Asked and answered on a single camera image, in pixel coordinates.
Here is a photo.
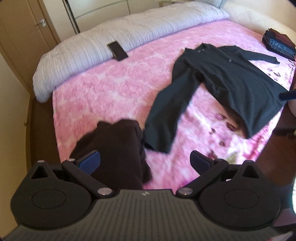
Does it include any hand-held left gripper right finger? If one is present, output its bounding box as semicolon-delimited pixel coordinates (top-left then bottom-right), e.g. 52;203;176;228
176;150;265;199

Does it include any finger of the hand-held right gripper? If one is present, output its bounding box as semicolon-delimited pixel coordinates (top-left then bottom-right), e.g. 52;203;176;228
279;91;296;101

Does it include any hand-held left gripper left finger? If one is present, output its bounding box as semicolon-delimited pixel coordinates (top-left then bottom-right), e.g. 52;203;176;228
30;150;115;199

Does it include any dark long-sleeved shirt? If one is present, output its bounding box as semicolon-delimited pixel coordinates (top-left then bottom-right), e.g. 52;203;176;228
143;43;288;153

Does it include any stack of folded dark clothes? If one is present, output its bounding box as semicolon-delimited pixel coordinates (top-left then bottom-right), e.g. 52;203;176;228
262;28;296;62

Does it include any dark brown garment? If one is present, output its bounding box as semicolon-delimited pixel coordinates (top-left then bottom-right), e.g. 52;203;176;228
69;119;153;190

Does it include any pink floral blanket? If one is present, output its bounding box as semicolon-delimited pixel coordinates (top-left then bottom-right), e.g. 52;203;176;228
53;20;296;189

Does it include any cream padded headboard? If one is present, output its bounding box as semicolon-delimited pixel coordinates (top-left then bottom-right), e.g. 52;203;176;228
222;0;296;44

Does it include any dark smartphone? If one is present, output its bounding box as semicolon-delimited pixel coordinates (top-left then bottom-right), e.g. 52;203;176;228
107;42;129;61

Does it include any pale grey ribbed quilt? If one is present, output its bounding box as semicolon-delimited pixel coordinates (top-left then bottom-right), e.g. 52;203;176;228
32;2;230;103

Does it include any brown wooden door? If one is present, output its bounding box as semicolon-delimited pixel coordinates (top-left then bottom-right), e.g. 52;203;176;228
0;0;62;56

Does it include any white glossy wardrobe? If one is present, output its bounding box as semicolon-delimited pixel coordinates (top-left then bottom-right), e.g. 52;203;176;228
44;0;160;40

